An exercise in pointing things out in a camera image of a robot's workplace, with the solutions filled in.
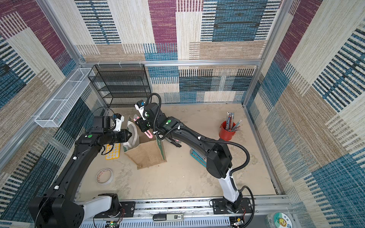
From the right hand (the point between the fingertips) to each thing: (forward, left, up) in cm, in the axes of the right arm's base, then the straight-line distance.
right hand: (141, 121), depth 79 cm
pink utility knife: (-6, -4, -2) cm, 7 cm away
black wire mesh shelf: (+40, +23, -5) cm, 46 cm away
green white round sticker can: (-43, -64, -17) cm, 79 cm away
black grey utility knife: (-1, -18, -24) cm, 29 cm away
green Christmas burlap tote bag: (-12, -4, -12) cm, 17 cm away
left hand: (-5, +7, -5) cm, 9 cm away
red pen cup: (+7, -52, -26) cm, 59 cm away
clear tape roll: (-21, +24, -24) cm, 40 cm away
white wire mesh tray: (-1, +40, +10) cm, 41 cm away
